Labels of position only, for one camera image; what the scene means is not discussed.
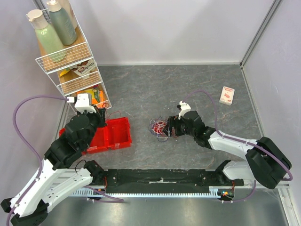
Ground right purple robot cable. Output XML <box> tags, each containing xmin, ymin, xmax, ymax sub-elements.
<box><xmin>183</xmin><ymin>90</ymin><xmax>294</xmax><ymax>204</ymax></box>

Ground slotted cable duct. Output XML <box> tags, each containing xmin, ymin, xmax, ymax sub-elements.
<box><xmin>69</xmin><ymin>188</ymin><xmax>221</xmax><ymax>198</ymax></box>

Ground red bin right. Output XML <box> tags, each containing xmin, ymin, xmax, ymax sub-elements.
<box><xmin>107</xmin><ymin>117</ymin><xmax>132</xmax><ymax>150</ymax></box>

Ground orange snack packs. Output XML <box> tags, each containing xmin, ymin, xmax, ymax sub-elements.
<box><xmin>76</xmin><ymin>89</ymin><xmax>107</xmax><ymax>108</ymax></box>

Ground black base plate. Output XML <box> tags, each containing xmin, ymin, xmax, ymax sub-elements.
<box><xmin>91</xmin><ymin>169</ymin><xmax>244</xmax><ymax>193</ymax></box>

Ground white wire shelf rack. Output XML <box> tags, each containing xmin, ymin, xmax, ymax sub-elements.
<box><xmin>35</xmin><ymin>0</ymin><xmax>112</xmax><ymax>113</ymax></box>

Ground light green bottle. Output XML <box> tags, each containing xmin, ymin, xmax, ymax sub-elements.
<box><xmin>27</xmin><ymin>9</ymin><xmax>65</xmax><ymax>63</ymax></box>

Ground red bin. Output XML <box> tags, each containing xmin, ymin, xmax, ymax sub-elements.
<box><xmin>87</xmin><ymin>127</ymin><xmax>109</xmax><ymax>154</ymax></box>
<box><xmin>107</xmin><ymin>117</ymin><xmax>132</xmax><ymax>150</ymax></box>

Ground white cable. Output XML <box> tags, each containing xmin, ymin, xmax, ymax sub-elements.
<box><xmin>150</xmin><ymin>119</ymin><xmax>168</xmax><ymax>137</ymax></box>

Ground beige bottle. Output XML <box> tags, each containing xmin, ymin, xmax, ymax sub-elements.
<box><xmin>59</xmin><ymin>0</ymin><xmax>78</xmax><ymax>29</ymax></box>

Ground aluminium frame rail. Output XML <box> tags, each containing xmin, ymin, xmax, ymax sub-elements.
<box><xmin>243</xmin><ymin>183</ymin><xmax>290</xmax><ymax>189</ymax></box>

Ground chocolate cookie box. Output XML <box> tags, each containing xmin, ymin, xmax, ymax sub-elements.
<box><xmin>70</xmin><ymin>59</ymin><xmax>96</xmax><ymax>77</ymax></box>

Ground dark green bottle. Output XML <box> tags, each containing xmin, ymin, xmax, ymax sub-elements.
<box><xmin>47</xmin><ymin>0</ymin><xmax>77</xmax><ymax>46</ymax></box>

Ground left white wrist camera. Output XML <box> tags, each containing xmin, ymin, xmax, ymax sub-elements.
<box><xmin>67</xmin><ymin>93</ymin><xmax>96</xmax><ymax>114</ymax></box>

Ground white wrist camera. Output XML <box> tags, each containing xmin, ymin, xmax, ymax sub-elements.
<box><xmin>177</xmin><ymin>101</ymin><xmax>191</xmax><ymax>119</ymax></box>
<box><xmin>67</xmin><ymin>93</ymin><xmax>96</xmax><ymax>114</ymax></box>

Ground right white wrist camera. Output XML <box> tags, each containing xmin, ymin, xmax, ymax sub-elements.
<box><xmin>177</xmin><ymin>101</ymin><xmax>191</xmax><ymax>119</ymax></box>

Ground small white card box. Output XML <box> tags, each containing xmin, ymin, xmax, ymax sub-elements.
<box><xmin>219</xmin><ymin>86</ymin><xmax>235</xmax><ymax>105</ymax></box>

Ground red bin middle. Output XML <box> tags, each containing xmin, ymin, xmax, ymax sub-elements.
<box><xmin>87</xmin><ymin>127</ymin><xmax>109</xmax><ymax>154</ymax></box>

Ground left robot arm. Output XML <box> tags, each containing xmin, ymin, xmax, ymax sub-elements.
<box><xmin>0</xmin><ymin>106</ymin><xmax>106</xmax><ymax>226</ymax></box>

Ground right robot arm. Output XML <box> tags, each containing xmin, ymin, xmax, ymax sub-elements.
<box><xmin>164</xmin><ymin>111</ymin><xmax>292</xmax><ymax>189</ymax></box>

